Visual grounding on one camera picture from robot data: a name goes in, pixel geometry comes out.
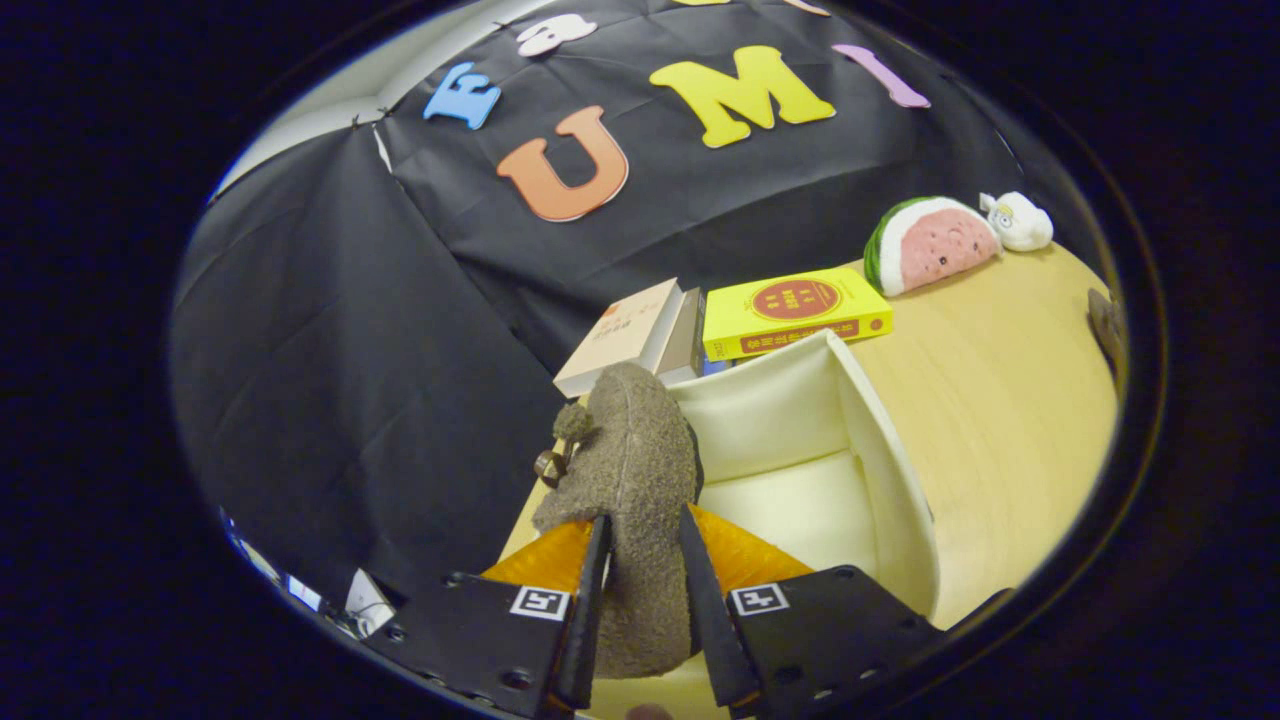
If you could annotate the yellow book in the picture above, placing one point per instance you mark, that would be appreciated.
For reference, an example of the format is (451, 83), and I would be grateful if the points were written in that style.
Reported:
(790, 315)

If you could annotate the grey book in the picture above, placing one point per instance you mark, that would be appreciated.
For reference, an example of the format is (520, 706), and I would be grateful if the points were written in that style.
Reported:
(682, 340)

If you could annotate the cream storage box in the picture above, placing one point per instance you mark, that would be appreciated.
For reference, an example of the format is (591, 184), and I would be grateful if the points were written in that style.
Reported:
(800, 500)

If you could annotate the watermelon slice plush toy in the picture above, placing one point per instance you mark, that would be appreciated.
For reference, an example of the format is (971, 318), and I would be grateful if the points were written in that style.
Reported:
(935, 245)

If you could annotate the brown fuzzy shoe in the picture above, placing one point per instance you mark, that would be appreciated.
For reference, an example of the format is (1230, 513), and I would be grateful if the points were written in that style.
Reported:
(635, 470)
(1108, 330)

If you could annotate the white plush toy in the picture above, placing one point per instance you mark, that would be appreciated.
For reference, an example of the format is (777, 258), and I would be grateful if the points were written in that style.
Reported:
(1020, 225)

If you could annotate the white side desk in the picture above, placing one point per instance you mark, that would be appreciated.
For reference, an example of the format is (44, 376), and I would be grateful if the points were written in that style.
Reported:
(368, 605)

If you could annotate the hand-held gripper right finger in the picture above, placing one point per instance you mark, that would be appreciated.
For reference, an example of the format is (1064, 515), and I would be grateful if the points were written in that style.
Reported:
(715, 620)

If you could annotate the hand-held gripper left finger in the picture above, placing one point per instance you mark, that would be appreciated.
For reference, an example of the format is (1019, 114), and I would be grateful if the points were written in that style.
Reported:
(585, 620)

